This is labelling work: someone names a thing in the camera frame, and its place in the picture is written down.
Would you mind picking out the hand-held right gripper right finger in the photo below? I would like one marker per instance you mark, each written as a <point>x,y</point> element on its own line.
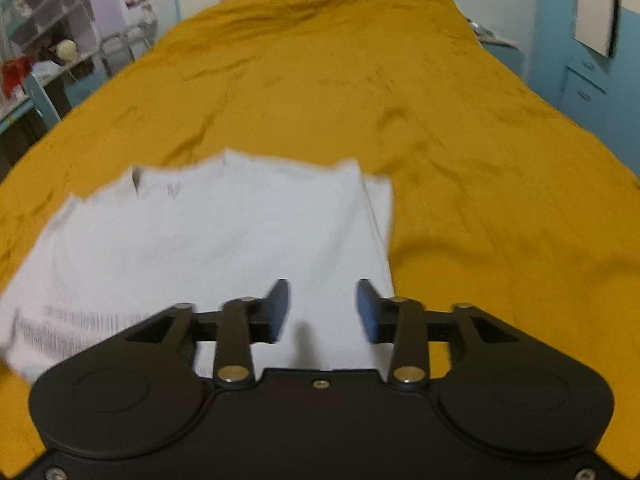
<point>367,312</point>

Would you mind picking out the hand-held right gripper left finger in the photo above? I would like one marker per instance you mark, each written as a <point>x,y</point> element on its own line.
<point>278,310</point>

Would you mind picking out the white printed sweatshirt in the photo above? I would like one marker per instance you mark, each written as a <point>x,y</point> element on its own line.
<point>200,240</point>

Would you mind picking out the yellow quilted blanket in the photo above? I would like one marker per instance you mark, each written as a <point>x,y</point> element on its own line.
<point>450,160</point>

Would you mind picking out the blue nightstand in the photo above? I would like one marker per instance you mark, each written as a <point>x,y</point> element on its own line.
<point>500,52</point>

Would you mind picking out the grey metal cart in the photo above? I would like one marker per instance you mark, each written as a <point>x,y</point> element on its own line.
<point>125,47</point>

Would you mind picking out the blue drawer cabinet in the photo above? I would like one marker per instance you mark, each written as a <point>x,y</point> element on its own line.
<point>585,90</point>

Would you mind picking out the blue wooden chair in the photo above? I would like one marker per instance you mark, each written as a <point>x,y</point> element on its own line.
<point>42,100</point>

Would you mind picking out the grey blue desk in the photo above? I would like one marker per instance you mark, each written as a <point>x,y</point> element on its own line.
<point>15,120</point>

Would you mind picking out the white plastic bag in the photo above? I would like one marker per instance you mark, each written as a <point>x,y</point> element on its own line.
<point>47,68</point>

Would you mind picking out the cream round ball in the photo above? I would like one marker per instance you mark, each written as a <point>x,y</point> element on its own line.
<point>66,51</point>

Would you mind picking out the red bag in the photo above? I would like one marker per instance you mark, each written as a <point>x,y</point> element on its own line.
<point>14,75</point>

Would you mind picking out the white hanging board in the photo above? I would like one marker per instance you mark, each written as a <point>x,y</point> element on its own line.
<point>595,5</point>

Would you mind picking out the white wall bookshelf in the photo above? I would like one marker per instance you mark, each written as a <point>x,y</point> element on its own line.
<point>45,0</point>

